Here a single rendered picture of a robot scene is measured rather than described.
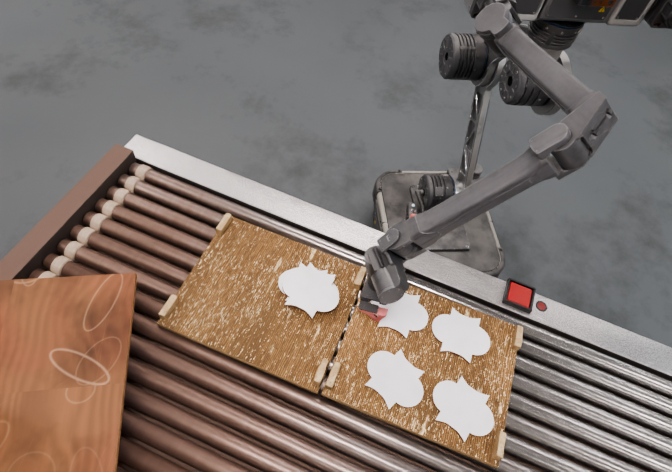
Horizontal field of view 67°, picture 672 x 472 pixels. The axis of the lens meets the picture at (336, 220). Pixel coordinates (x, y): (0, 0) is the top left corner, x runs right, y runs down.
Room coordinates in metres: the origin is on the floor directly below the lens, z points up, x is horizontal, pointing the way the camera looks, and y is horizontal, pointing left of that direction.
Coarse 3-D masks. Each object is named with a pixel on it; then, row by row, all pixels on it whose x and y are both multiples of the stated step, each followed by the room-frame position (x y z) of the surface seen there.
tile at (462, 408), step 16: (448, 384) 0.44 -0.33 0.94; (464, 384) 0.44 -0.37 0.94; (432, 400) 0.39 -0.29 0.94; (448, 400) 0.40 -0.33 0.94; (464, 400) 0.41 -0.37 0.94; (480, 400) 0.41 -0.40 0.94; (448, 416) 0.36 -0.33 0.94; (464, 416) 0.37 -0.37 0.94; (480, 416) 0.38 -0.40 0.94; (464, 432) 0.34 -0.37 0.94; (480, 432) 0.34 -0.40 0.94
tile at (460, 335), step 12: (456, 312) 0.62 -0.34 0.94; (432, 324) 0.58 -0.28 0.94; (444, 324) 0.58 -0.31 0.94; (456, 324) 0.59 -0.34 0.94; (468, 324) 0.60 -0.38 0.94; (444, 336) 0.55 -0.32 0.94; (456, 336) 0.56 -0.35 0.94; (468, 336) 0.57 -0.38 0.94; (480, 336) 0.57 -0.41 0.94; (444, 348) 0.52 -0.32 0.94; (456, 348) 0.53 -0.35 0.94; (468, 348) 0.53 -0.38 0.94; (480, 348) 0.54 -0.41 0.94; (468, 360) 0.50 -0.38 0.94
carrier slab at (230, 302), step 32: (224, 256) 0.66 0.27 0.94; (256, 256) 0.68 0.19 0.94; (288, 256) 0.70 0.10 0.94; (320, 256) 0.72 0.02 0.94; (192, 288) 0.55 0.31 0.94; (224, 288) 0.57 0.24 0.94; (256, 288) 0.59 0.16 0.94; (352, 288) 0.64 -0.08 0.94; (160, 320) 0.46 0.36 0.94; (192, 320) 0.47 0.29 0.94; (224, 320) 0.49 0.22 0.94; (256, 320) 0.50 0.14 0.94; (288, 320) 0.52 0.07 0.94; (320, 320) 0.54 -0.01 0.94; (224, 352) 0.41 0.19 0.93; (256, 352) 0.43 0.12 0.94; (288, 352) 0.44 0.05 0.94; (320, 352) 0.46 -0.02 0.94; (320, 384) 0.38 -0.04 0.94
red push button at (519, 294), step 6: (510, 282) 0.76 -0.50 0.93; (510, 288) 0.74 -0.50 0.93; (516, 288) 0.74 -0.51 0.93; (522, 288) 0.74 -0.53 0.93; (528, 288) 0.75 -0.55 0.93; (510, 294) 0.72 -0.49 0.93; (516, 294) 0.72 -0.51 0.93; (522, 294) 0.72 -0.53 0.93; (528, 294) 0.73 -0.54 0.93; (510, 300) 0.70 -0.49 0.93; (516, 300) 0.70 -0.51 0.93; (522, 300) 0.71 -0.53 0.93; (528, 300) 0.71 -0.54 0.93; (528, 306) 0.69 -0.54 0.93
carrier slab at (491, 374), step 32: (416, 288) 0.68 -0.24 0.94; (352, 320) 0.55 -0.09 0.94; (480, 320) 0.62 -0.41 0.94; (352, 352) 0.47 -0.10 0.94; (416, 352) 0.50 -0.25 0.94; (448, 352) 0.52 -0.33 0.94; (512, 352) 0.55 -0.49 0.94; (352, 384) 0.40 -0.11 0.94; (480, 384) 0.45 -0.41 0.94; (384, 416) 0.34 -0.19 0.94; (416, 416) 0.35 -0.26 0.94; (480, 448) 0.31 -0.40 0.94
